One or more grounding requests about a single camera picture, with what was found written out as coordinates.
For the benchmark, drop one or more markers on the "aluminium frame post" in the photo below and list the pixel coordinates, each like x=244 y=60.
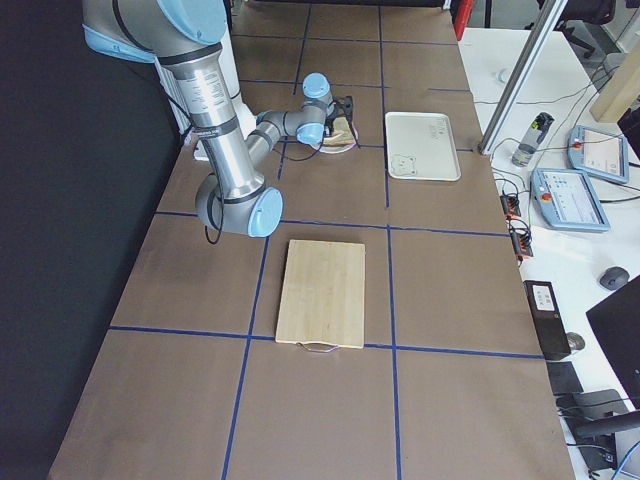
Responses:
x=548 y=17

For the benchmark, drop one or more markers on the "wooden cutting board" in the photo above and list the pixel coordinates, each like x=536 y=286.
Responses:
x=322 y=305

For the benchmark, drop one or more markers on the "clear water bottle black lid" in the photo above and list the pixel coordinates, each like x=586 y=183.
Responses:
x=532 y=139

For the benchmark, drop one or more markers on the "white round plate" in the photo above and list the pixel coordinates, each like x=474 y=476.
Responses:
x=326 y=150

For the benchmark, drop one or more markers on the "black box white label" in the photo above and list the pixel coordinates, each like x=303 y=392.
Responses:
x=547 y=320

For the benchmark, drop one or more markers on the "teach pendant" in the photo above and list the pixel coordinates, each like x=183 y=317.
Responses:
x=600 y=154
x=567 y=200

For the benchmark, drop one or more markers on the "black computer mouse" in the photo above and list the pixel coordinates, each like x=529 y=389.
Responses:
x=614 y=278

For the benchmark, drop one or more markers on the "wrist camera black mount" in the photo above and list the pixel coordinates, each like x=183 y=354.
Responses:
x=343 y=107

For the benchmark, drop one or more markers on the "white pillar with base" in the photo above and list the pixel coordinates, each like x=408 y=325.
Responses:
x=227 y=65

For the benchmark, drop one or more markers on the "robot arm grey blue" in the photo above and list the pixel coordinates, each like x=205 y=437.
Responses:
x=191 y=40

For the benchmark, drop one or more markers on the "black monitor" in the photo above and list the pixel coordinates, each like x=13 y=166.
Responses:
x=615 y=323

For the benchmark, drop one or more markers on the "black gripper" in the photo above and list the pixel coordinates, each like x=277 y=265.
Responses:
x=331 y=121

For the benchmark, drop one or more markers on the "teach pendant near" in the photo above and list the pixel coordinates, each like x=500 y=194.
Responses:
x=567 y=200

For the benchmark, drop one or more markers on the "orange black usb hub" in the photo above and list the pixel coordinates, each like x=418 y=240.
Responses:
x=519 y=231

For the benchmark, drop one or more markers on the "teach pendant far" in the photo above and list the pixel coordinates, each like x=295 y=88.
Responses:
x=600 y=154

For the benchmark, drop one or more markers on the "cream bear tray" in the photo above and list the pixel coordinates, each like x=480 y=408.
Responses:
x=420 y=146

